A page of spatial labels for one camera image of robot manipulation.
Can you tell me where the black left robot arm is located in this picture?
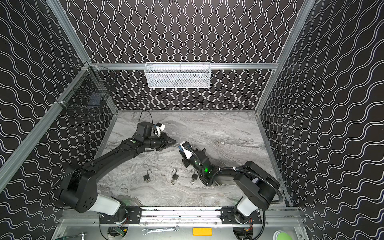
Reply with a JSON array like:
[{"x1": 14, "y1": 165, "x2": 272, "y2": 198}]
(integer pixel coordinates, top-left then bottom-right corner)
[{"x1": 59, "y1": 122, "x2": 176, "y2": 223}]

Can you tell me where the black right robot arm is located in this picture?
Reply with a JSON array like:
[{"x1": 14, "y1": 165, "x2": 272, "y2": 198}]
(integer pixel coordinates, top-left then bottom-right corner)
[{"x1": 179, "y1": 146, "x2": 284, "y2": 224}]

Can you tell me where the black padlock right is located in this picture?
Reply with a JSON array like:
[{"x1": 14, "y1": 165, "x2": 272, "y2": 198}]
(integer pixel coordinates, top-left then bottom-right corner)
[{"x1": 191, "y1": 169, "x2": 198, "y2": 185}]

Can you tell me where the black padlock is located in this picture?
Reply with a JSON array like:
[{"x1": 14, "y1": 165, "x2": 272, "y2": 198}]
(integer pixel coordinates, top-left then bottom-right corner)
[
  {"x1": 191, "y1": 169, "x2": 198, "y2": 185},
  {"x1": 143, "y1": 170, "x2": 152, "y2": 183},
  {"x1": 171, "y1": 169, "x2": 179, "y2": 185}
]

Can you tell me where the black padlock middle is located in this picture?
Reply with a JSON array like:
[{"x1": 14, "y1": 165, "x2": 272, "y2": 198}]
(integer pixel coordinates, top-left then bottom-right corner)
[{"x1": 171, "y1": 169, "x2": 179, "y2": 185}]

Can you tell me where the black padlock left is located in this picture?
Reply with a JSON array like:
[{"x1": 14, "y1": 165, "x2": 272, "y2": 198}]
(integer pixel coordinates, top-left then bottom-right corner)
[{"x1": 143, "y1": 170, "x2": 152, "y2": 183}]

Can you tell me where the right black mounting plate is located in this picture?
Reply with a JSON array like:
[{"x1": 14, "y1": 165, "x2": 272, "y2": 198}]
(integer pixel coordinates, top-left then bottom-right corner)
[{"x1": 218, "y1": 207, "x2": 262, "y2": 225}]

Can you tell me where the black mounting plate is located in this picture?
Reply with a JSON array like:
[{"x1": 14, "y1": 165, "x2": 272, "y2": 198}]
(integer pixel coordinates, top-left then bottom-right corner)
[
  {"x1": 100, "y1": 207, "x2": 143, "y2": 225},
  {"x1": 218, "y1": 207, "x2": 262, "y2": 225}
]

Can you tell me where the yellow label plate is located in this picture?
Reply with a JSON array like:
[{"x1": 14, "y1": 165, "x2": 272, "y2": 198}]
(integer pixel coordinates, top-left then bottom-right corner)
[{"x1": 193, "y1": 228, "x2": 213, "y2": 237}]

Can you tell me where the silver combination wrench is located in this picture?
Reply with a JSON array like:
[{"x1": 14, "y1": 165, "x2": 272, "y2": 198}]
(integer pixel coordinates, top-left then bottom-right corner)
[{"x1": 142, "y1": 226, "x2": 180, "y2": 236}]

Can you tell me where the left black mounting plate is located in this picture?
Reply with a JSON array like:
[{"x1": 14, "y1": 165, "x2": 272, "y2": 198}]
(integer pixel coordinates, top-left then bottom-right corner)
[{"x1": 100, "y1": 207, "x2": 143, "y2": 225}]

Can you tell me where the green round button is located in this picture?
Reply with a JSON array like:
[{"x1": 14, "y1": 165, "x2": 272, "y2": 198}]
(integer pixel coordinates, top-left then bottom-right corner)
[{"x1": 273, "y1": 231, "x2": 293, "y2": 240}]

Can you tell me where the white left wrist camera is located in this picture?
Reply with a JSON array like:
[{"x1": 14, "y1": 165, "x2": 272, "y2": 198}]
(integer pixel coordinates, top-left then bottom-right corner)
[{"x1": 153, "y1": 123, "x2": 165, "y2": 136}]

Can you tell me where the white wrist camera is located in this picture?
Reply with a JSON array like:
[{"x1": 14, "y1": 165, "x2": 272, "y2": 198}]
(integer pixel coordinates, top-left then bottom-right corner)
[
  {"x1": 179, "y1": 141, "x2": 193, "y2": 160},
  {"x1": 153, "y1": 123, "x2": 165, "y2": 136}
]

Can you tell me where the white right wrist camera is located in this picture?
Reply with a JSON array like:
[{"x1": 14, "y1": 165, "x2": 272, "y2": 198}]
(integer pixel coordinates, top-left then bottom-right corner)
[{"x1": 179, "y1": 141, "x2": 193, "y2": 160}]

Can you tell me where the thin black camera cable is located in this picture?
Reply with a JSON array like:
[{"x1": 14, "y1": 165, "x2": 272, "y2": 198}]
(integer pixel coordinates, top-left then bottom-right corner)
[{"x1": 138, "y1": 109, "x2": 154, "y2": 125}]

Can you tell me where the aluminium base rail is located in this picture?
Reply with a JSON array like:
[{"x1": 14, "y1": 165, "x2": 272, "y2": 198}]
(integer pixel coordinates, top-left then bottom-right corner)
[{"x1": 59, "y1": 206, "x2": 304, "y2": 226}]

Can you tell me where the white wire mesh basket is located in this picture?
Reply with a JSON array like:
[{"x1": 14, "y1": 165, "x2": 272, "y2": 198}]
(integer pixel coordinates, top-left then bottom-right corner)
[{"x1": 144, "y1": 62, "x2": 212, "y2": 89}]

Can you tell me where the black wire mesh basket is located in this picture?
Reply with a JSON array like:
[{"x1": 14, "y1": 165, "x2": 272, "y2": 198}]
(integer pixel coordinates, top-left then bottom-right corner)
[{"x1": 59, "y1": 65, "x2": 117, "y2": 122}]

